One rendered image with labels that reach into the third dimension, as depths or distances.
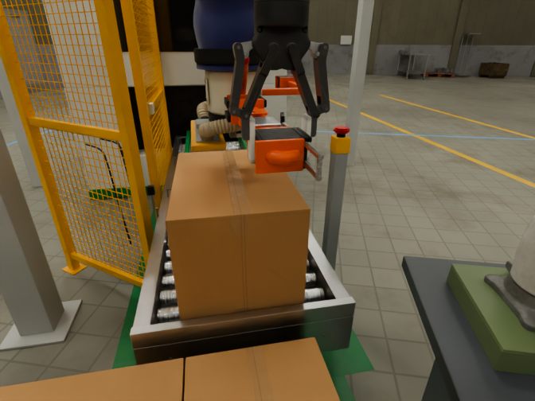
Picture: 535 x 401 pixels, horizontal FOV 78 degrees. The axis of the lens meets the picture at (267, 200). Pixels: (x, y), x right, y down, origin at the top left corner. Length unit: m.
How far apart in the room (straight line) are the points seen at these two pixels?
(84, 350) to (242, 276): 1.16
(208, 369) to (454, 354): 0.63
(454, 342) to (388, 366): 0.92
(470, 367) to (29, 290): 1.80
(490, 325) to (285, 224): 0.53
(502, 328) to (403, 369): 0.97
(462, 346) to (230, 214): 0.64
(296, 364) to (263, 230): 0.39
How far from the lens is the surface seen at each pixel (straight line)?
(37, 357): 2.07
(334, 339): 1.24
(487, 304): 0.97
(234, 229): 0.92
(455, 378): 0.86
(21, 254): 1.88
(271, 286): 1.06
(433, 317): 0.97
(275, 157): 0.47
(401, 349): 1.91
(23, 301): 2.05
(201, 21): 1.03
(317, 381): 1.02
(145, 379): 1.07
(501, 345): 0.88
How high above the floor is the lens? 1.37
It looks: 26 degrees down
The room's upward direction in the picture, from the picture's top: straight up
